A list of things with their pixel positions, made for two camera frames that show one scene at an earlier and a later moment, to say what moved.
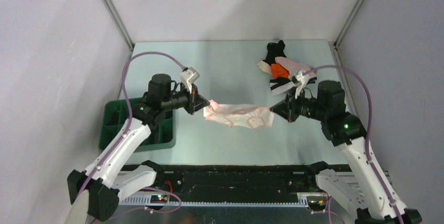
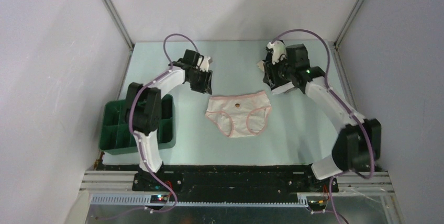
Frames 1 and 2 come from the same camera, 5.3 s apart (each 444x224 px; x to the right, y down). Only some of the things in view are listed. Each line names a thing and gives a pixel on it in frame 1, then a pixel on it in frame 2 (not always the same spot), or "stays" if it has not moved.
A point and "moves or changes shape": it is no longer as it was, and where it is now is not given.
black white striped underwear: [281, 85] stays
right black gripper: [287, 109] to [269, 77]
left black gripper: [195, 101] to [206, 86]
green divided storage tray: [113, 115] stays
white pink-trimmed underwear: [239, 115] moves or changes shape
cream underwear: [264, 66] stays
